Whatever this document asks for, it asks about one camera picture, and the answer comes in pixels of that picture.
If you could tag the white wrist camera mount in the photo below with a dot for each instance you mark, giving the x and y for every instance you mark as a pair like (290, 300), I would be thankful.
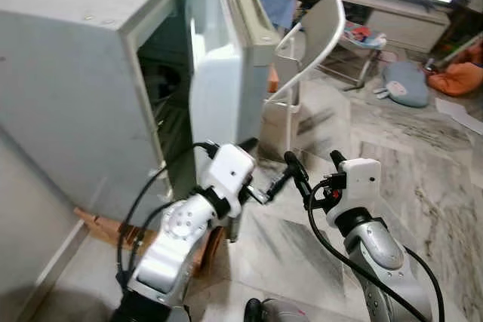
(226, 167)
(362, 182)

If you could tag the grey black robot leg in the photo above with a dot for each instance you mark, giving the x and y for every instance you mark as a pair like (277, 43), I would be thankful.
(275, 312)

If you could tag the white television stand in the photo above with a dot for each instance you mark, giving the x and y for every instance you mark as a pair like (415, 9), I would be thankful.
(407, 28)

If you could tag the brown wooden plank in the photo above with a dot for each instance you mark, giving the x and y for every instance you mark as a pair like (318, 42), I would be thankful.
(106, 228)

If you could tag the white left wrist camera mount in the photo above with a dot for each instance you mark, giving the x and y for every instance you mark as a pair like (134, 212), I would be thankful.
(226, 167)

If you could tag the blue cloth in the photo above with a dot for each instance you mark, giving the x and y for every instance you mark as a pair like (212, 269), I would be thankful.
(278, 7)

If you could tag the grey fridge body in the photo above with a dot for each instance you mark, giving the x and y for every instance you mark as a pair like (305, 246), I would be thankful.
(68, 73)

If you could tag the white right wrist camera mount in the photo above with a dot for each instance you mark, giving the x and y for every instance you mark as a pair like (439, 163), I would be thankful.
(362, 182)

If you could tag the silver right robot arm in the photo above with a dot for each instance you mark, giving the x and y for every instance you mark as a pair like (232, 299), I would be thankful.
(373, 250)

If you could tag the orange floor cushion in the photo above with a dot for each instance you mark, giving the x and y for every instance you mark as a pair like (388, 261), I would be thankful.
(456, 79)

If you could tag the orange brick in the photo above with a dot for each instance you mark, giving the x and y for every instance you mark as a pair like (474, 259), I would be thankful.
(272, 79)

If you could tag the white paper sheet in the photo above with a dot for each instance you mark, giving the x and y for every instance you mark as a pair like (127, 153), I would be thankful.
(460, 114)

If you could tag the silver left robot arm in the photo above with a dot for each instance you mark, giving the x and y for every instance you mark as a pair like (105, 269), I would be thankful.
(177, 231)

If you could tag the white fridge door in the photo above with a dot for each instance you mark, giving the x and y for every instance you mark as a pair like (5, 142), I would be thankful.
(219, 73)

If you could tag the white folding chair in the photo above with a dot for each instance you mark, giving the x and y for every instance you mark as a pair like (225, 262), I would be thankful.
(324, 32)

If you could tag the grey blue plush cushion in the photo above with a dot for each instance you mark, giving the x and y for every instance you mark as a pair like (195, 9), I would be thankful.
(406, 84)

